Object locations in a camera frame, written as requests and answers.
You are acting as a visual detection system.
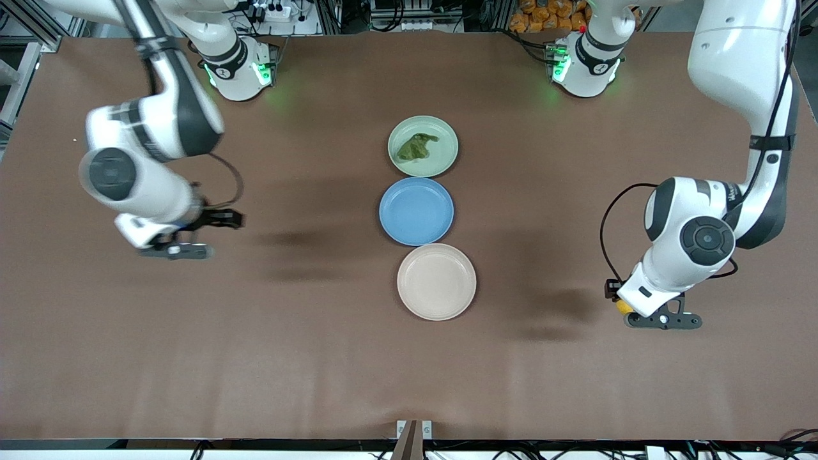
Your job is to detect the green lettuce leaf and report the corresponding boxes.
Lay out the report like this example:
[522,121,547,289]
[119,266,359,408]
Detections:
[396,133,440,162]

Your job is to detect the beige round plate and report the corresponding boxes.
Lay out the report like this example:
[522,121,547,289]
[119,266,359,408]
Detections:
[397,243,477,321]

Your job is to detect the blue round plate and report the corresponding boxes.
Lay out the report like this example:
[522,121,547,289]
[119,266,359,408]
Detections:
[379,177,455,247]

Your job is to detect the white power strip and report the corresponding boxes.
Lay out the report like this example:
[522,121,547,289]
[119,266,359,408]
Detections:
[252,2,296,24]

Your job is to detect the pale green round plate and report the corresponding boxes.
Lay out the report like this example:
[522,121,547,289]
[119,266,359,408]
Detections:
[387,115,459,178]

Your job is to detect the bag of orange items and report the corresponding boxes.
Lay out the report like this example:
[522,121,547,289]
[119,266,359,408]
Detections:
[509,0,592,34]

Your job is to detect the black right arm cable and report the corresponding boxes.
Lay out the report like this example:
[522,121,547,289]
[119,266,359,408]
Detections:
[115,0,245,210]

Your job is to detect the aluminium frame profile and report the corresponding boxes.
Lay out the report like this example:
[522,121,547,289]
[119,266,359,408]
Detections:
[0,13,65,138]

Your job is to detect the metal bracket with brown post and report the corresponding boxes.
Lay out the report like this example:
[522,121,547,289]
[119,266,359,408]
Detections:
[391,419,433,460]

